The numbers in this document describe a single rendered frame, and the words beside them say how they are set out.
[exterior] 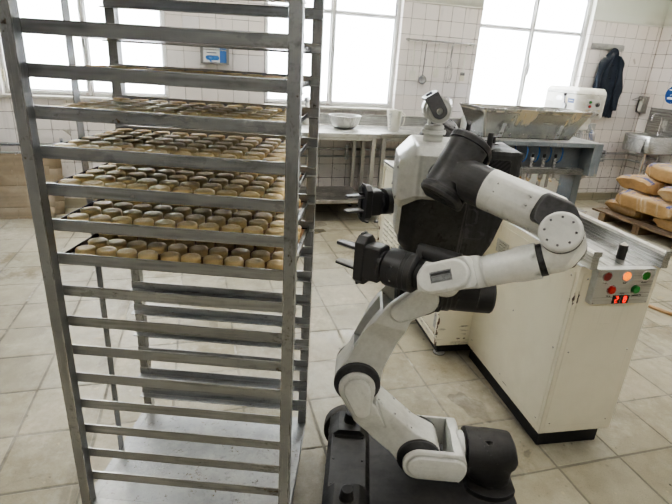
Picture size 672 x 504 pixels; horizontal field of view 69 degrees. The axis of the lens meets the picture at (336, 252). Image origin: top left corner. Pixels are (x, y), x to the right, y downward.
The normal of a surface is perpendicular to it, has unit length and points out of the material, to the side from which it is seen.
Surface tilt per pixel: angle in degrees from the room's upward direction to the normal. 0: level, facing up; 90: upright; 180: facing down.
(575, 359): 90
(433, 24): 90
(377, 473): 0
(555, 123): 115
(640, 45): 90
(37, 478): 0
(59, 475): 0
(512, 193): 61
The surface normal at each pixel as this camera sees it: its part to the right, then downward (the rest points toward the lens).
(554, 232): -0.49, -0.22
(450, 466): -0.06, 0.36
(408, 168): -0.74, 0.11
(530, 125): 0.14, 0.72
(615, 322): 0.18, 0.36
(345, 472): 0.06, -0.93
